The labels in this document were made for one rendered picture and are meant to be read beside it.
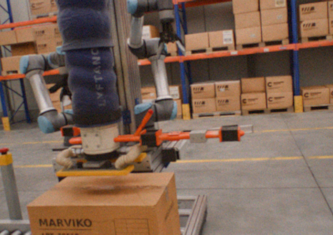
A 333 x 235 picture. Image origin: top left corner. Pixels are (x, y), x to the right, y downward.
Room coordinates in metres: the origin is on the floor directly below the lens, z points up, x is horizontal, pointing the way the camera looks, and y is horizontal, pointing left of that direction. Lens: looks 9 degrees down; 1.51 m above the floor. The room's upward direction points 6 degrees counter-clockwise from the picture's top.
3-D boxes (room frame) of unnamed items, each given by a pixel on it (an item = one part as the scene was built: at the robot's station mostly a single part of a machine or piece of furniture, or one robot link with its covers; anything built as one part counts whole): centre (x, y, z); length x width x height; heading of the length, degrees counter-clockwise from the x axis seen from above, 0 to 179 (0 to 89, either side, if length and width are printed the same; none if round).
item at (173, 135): (1.64, 0.09, 1.18); 0.93 x 0.30 x 0.04; 75
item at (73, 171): (1.48, 0.34, 1.08); 0.34 x 0.10 x 0.05; 75
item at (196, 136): (1.45, -0.13, 1.17); 0.07 x 0.07 x 0.04; 75
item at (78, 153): (1.57, 0.32, 1.12); 0.34 x 0.25 x 0.06; 75
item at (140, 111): (2.10, 0.12, 1.20); 0.13 x 0.12 x 0.14; 101
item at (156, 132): (1.51, 0.07, 1.18); 0.10 x 0.08 x 0.06; 165
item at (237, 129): (1.41, -0.26, 1.18); 0.08 x 0.07 x 0.05; 75
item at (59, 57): (1.90, 0.52, 1.59); 0.09 x 0.08 x 0.11; 40
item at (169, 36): (1.82, -0.06, 1.66); 0.09 x 0.08 x 0.12; 166
